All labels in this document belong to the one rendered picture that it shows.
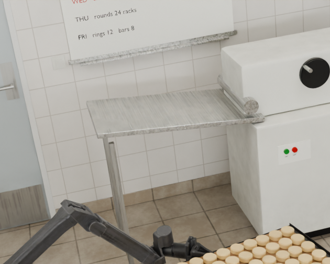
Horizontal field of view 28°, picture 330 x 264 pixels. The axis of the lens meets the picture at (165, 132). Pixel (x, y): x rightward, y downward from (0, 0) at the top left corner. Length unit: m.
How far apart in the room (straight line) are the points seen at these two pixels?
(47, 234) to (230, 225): 2.42
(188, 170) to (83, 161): 0.77
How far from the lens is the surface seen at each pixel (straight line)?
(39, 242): 2.16
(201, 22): 4.38
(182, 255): 2.48
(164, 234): 2.44
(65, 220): 2.15
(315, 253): 2.45
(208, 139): 4.70
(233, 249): 2.46
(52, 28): 4.24
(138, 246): 2.39
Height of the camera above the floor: 2.43
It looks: 25 degrees down
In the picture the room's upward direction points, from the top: 7 degrees counter-clockwise
